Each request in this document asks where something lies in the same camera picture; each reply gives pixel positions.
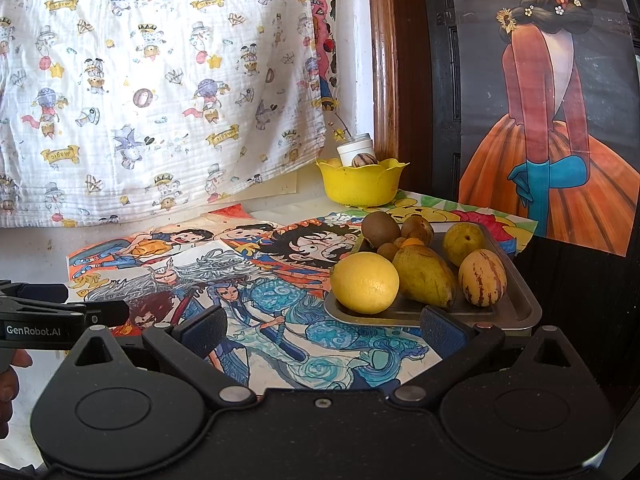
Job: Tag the brown kiwi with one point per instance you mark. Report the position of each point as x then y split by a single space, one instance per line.
380 229

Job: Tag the tan round fruit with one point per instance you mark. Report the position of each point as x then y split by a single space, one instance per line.
417 230

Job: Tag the colourful cartoon poster mat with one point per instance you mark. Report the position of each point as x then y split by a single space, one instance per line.
300 320

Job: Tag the small brown longan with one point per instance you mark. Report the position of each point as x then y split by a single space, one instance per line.
387 251

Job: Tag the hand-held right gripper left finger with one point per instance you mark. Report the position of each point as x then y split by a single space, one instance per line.
205 332

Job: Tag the small orange kumquat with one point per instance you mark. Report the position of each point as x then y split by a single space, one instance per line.
412 243

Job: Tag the brown wooden door frame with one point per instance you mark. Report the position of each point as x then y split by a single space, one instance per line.
400 60

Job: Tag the striped pepino melon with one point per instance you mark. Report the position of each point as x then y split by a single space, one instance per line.
482 277
363 161

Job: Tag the colourful cartoon wall drawing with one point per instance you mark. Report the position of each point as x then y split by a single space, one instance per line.
322 35

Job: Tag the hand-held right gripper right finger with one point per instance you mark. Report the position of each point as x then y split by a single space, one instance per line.
442 332

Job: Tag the yellow lemon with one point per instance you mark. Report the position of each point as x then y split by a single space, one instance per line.
365 282

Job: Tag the person's left hand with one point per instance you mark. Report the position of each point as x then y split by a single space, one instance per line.
10 385

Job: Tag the yellow-green mango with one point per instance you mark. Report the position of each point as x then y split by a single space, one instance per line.
425 275

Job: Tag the white jar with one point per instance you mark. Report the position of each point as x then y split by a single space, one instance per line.
356 150

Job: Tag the yellow pear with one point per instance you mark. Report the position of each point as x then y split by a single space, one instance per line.
462 242

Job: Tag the metal tray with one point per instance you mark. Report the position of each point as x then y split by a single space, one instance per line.
515 305

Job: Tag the wall poster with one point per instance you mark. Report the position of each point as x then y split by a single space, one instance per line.
550 160

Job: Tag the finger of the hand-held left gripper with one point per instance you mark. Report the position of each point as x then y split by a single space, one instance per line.
105 312
35 292

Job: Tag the white printed blanket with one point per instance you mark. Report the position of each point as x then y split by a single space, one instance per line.
150 85

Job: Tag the yellow flower sprig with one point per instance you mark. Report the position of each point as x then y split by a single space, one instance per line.
342 132

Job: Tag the yellow scalloped bowl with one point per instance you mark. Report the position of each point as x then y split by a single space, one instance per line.
360 185

